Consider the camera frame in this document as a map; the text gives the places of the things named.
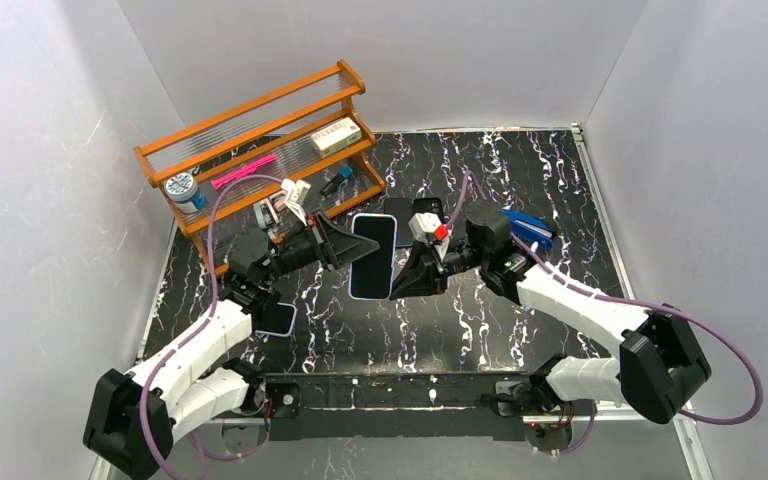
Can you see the white pink tape dispenser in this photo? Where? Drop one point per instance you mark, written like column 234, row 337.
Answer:
column 267, row 211

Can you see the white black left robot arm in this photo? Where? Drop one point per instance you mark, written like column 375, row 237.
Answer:
column 137, row 416

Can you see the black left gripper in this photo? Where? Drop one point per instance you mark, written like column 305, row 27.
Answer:
column 321, row 240

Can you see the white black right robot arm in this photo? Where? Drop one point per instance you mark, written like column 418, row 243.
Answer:
column 655, row 362

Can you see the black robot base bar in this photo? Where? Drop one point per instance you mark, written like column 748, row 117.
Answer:
column 389, row 405

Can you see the phone in purple case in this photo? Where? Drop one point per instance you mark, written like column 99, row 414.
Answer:
column 276, row 320

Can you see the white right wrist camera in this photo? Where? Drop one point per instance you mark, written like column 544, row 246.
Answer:
column 427, row 229

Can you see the black phone case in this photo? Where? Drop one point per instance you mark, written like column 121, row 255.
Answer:
column 428, row 205

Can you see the blue stapler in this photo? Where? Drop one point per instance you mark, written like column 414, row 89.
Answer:
column 530, row 229

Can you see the black phone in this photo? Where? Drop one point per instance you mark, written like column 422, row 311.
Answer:
column 402, row 210

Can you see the pink comb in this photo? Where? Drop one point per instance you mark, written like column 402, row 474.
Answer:
column 247, row 169

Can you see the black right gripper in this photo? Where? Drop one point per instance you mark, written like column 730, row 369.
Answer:
column 437, row 267

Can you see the blue white jar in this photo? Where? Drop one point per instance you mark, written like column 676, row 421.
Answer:
column 185, row 193

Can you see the black blue marker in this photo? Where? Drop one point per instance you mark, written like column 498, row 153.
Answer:
column 335, row 183

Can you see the orange wooden shelf rack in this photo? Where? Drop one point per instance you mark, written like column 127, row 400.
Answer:
column 218, row 173

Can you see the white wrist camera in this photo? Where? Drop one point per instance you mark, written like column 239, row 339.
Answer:
column 427, row 229
column 295, row 192

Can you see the white red small box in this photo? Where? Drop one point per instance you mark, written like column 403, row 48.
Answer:
column 335, row 137

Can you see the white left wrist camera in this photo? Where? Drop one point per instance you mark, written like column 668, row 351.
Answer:
column 295, row 192

